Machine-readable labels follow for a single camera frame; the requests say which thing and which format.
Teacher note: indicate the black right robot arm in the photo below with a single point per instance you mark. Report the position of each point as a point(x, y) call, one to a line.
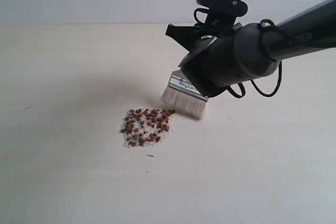
point(222, 52)

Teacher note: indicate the pile of white grains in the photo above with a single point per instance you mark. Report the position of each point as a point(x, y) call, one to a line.
point(146, 127)

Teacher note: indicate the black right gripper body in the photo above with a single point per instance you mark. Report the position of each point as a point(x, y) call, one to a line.
point(189, 36)

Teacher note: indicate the white wooden paintbrush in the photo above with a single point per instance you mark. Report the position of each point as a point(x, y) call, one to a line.
point(182, 96)

